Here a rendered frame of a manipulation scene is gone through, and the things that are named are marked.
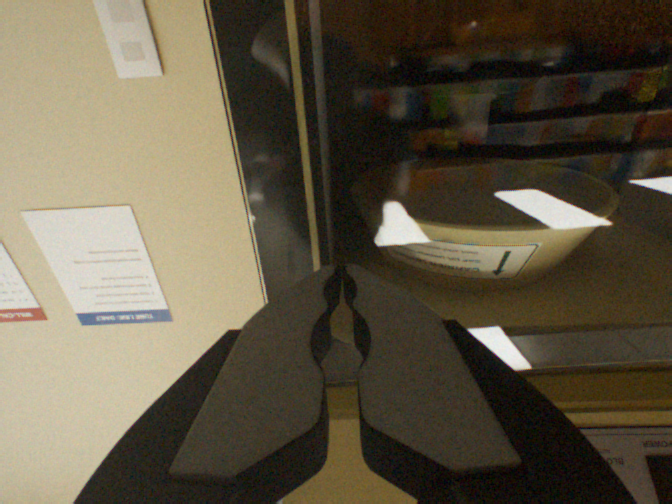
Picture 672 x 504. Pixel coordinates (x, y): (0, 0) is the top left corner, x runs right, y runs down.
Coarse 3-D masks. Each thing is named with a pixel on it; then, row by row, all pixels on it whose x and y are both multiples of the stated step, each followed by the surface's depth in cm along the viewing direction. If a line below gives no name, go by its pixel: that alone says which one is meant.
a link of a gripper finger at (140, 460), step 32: (224, 352) 8; (192, 384) 8; (160, 416) 7; (192, 416) 7; (128, 448) 6; (160, 448) 6; (96, 480) 6; (128, 480) 6; (160, 480) 6; (192, 480) 6
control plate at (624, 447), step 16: (592, 432) 17; (608, 432) 17; (624, 432) 17; (640, 432) 17; (656, 432) 17; (608, 448) 17; (624, 448) 17; (640, 448) 17; (656, 448) 17; (624, 464) 17; (640, 464) 17; (624, 480) 17; (640, 480) 17; (640, 496) 16; (656, 496) 16
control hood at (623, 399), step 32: (544, 384) 19; (576, 384) 19; (608, 384) 19; (640, 384) 19; (352, 416) 18; (576, 416) 18; (608, 416) 18; (640, 416) 18; (352, 448) 18; (320, 480) 17; (352, 480) 17; (384, 480) 17
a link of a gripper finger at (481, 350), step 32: (448, 320) 9; (480, 352) 8; (480, 384) 7; (512, 384) 7; (512, 416) 6; (544, 416) 6; (544, 448) 6; (576, 448) 6; (480, 480) 5; (512, 480) 5; (544, 480) 5; (576, 480) 5; (608, 480) 5
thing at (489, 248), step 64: (256, 0) 10; (320, 0) 10; (384, 0) 10; (448, 0) 10; (512, 0) 10; (576, 0) 10; (640, 0) 10; (256, 64) 11; (320, 64) 11; (384, 64) 11; (448, 64) 11; (512, 64) 11; (576, 64) 11; (640, 64) 11; (256, 128) 11; (320, 128) 11; (384, 128) 12; (448, 128) 12; (512, 128) 12; (576, 128) 12; (640, 128) 12; (256, 192) 12; (320, 192) 13; (384, 192) 13; (448, 192) 13; (512, 192) 13; (576, 192) 13; (640, 192) 13; (256, 256) 14; (320, 256) 14; (384, 256) 14; (448, 256) 14; (512, 256) 14; (576, 256) 14; (640, 256) 14; (512, 320) 16; (576, 320) 16; (640, 320) 16
